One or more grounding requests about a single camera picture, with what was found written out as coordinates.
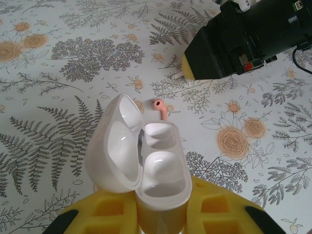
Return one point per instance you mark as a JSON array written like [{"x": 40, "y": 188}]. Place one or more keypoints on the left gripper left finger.
[{"x": 107, "y": 212}]

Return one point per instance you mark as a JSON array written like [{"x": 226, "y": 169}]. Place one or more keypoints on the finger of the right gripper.
[{"x": 207, "y": 53}]

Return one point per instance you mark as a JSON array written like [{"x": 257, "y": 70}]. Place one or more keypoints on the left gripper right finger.
[{"x": 219, "y": 214}]

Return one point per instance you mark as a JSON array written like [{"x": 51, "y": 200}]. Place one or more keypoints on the white earbud charging case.
[{"x": 122, "y": 146}]

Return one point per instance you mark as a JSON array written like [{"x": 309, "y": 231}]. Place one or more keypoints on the floral patterned table cover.
[{"x": 73, "y": 97}]

